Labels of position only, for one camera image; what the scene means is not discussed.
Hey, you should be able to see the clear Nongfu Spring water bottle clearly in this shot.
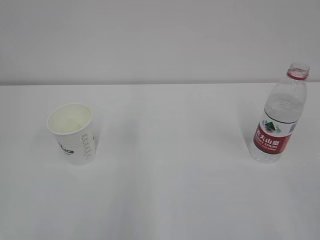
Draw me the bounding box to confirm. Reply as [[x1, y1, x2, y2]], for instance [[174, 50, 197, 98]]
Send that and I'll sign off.
[[249, 62, 310, 164]]

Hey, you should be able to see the white paper cup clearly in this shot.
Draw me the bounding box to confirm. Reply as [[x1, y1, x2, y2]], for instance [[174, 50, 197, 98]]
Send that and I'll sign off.
[[46, 103, 96, 165]]

